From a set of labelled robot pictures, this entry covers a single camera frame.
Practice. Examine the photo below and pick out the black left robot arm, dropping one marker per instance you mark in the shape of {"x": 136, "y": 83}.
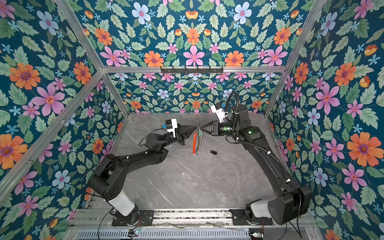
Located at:
{"x": 109, "y": 177}

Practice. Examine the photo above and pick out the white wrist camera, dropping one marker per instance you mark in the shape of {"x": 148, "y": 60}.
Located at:
{"x": 171, "y": 126}
{"x": 219, "y": 111}

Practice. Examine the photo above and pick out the metal keyring holder red handle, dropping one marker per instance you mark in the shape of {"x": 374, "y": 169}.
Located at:
{"x": 197, "y": 141}

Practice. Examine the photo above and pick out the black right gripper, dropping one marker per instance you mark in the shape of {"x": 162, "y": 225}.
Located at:
{"x": 215, "y": 132}

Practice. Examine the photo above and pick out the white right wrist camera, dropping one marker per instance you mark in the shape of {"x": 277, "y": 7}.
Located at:
{"x": 219, "y": 111}

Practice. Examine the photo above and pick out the black hook rail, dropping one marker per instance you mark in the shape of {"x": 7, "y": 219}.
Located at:
{"x": 192, "y": 70}

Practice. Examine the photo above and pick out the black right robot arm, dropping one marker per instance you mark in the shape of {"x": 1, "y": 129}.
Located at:
{"x": 292, "y": 198}

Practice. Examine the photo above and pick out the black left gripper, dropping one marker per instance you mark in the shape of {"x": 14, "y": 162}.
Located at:
{"x": 180, "y": 133}

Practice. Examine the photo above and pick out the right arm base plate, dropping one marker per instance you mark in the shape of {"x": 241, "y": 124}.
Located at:
{"x": 244, "y": 217}

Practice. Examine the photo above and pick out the white vented cable duct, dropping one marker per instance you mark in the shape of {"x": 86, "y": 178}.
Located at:
{"x": 164, "y": 234}

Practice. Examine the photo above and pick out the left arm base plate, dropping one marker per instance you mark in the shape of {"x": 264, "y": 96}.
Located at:
{"x": 135, "y": 218}

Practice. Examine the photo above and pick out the aluminium mounting rail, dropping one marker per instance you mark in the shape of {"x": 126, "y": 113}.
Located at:
{"x": 216, "y": 218}

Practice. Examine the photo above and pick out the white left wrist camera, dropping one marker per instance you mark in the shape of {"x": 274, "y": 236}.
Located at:
{"x": 171, "y": 126}

